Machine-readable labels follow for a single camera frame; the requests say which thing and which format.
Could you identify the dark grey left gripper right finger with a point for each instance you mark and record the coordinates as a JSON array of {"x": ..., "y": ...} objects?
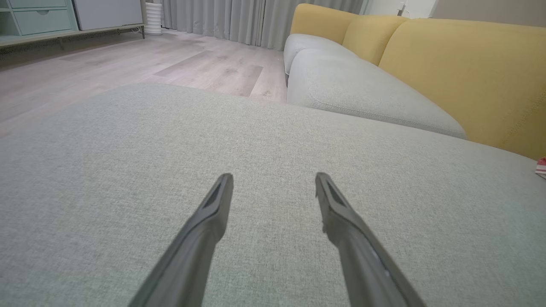
[{"x": 362, "y": 264}]

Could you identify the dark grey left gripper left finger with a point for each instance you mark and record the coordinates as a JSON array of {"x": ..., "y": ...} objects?
[{"x": 192, "y": 256}]

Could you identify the red basketball jersey with print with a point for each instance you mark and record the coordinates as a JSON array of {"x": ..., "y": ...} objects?
[{"x": 542, "y": 168}]

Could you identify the large grey sofa chaise cushion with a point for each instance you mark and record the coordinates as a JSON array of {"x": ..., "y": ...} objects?
[{"x": 128, "y": 170}]

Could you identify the large yellow sofa back cushion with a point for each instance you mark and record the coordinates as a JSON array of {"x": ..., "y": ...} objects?
[{"x": 469, "y": 76}]

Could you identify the narrow yellow sofa back cushion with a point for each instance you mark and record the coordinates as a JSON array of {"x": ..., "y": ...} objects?
[{"x": 371, "y": 38}]

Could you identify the short grey sofa seat cushion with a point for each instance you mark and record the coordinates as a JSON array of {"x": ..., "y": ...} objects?
[{"x": 307, "y": 44}]

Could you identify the white ribbed cylinder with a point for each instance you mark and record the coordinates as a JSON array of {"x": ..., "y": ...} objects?
[{"x": 154, "y": 19}]

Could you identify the grey curtain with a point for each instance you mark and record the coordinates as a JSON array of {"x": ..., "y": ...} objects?
[{"x": 239, "y": 19}]

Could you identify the rounded yellow sofa back cushion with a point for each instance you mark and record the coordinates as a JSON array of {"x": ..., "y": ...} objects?
[{"x": 320, "y": 21}]

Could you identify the low green and grey cabinet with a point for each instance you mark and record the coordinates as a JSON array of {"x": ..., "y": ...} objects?
[{"x": 51, "y": 19}]

